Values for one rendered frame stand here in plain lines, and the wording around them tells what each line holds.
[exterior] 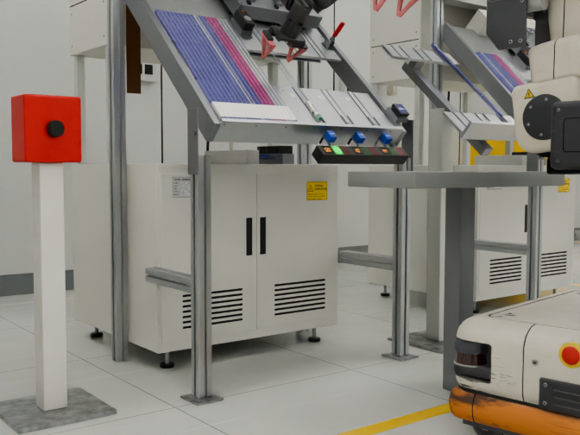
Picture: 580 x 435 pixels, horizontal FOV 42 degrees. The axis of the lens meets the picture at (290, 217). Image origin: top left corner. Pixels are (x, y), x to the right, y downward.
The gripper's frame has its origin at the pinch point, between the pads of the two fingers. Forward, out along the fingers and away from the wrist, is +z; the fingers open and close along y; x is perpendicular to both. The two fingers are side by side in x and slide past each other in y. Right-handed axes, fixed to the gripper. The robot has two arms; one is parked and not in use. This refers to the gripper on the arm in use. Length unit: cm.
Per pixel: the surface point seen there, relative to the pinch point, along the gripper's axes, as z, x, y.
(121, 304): 75, 33, 39
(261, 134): 2.1, 33.9, 21.7
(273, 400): 45, 90, 25
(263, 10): -3.8, -20.2, -3.6
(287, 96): 0.5, 18.2, 5.0
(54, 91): 117, -125, 6
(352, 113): 0.3, 24.5, -16.3
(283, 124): -1.5, 33.8, 16.0
